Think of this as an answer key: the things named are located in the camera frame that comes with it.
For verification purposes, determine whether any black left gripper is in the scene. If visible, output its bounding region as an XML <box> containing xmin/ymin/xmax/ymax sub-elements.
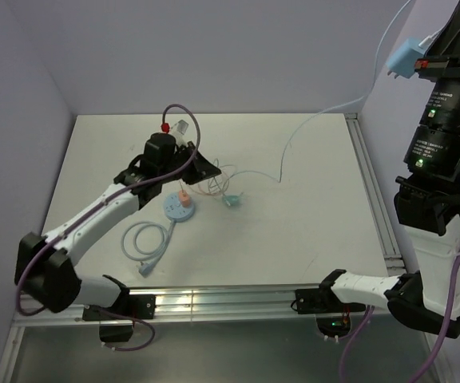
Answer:
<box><xmin>159</xmin><ymin>141</ymin><xmax>220</xmax><ymax>186</ymax></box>

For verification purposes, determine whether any light blue charger cable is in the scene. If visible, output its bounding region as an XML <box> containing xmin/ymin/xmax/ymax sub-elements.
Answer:
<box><xmin>278</xmin><ymin>0</ymin><xmax>441</xmax><ymax>184</ymax></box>

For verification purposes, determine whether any orange pink charger plug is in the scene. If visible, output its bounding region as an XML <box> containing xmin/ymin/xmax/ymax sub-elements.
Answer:
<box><xmin>178</xmin><ymin>190</ymin><xmax>192</xmax><ymax>208</ymax></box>

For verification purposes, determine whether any teal charger plug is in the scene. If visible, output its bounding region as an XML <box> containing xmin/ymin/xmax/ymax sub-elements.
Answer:
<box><xmin>222</xmin><ymin>194</ymin><xmax>242</xmax><ymax>207</ymax></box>

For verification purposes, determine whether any round blue power strip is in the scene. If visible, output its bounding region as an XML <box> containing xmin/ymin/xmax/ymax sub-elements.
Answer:
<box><xmin>163</xmin><ymin>192</ymin><xmax>195</xmax><ymax>223</ymax></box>

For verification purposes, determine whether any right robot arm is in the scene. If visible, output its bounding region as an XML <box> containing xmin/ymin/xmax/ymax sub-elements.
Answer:
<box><xmin>319</xmin><ymin>2</ymin><xmax>460</xmax><ymax>338</ymax></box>

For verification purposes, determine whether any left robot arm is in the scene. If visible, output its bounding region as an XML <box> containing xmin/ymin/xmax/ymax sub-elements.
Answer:
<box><xmin>14</xmin><ymin>132</ymin><xmax>221</xmax><ymax>318</ymax></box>

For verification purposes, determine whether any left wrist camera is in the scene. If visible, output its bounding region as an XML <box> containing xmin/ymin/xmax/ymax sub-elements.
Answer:
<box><xmin>161</xmin><ymin>120</ymin><xmax>189</xmax><ymax>146</ymax></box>

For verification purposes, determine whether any blue power strip cord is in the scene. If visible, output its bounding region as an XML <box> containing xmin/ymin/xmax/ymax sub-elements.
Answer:
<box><xmin>121</xmin><ymin>219</ymin><xmax>177</xmax><ymax>277</ymax></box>

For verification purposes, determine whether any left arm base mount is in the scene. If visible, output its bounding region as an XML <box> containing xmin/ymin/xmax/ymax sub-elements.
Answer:
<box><xmin>81</xmin><ymin>294</ymin><xmax>157</xmax><ymax>344</ymax></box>

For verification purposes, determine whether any front aluminium rail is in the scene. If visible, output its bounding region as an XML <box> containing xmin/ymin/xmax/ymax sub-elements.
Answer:
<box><xmin>12</xmin><ymin>278</ymin><xmax>433</xmax><ymax>326</ymax></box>

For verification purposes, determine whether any aluminium rail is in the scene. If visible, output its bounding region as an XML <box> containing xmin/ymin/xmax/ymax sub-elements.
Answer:
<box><xmin>344</xmin><ymin>113</ymin><xmax>406</xmax><ymax>276</ymax></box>
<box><xmin>12</xmin><ymin>278</ymin><xmax>433</xmax><ymax>326</ymax></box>

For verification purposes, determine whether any right side aluminium rail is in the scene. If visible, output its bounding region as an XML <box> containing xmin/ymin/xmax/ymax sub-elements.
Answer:
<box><xmin>344</xmin><ymin>113</ymin><xmax>406</xmax><ymax>276</ymax></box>

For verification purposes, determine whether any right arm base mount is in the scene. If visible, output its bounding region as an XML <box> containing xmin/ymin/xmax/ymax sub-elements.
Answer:
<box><xmin>290</xmin><ymin>288</ymin><xmax>351</xmax><ymax>342</ymax></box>

